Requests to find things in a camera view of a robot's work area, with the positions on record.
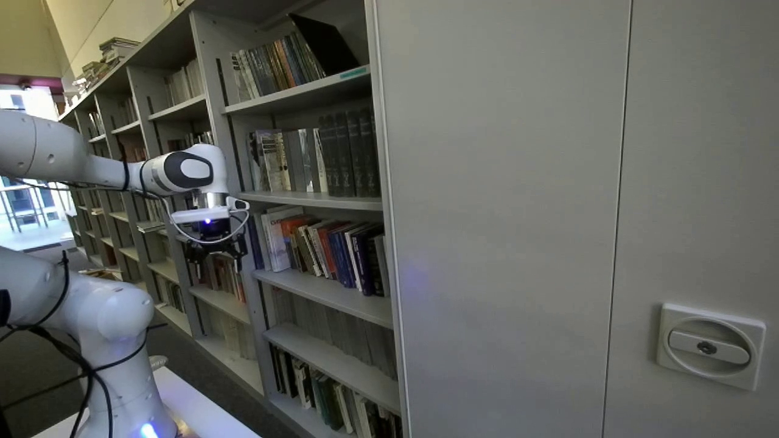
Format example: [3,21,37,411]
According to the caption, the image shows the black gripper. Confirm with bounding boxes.
[168,198,249,261]

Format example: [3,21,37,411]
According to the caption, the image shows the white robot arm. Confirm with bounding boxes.
[0,112,239,438]

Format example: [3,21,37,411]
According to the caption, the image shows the white bookshelf unit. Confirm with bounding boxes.
[62,0,403,438]

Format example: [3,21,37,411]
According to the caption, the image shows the white cabinet with handle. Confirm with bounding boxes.
[368,0,779,438]

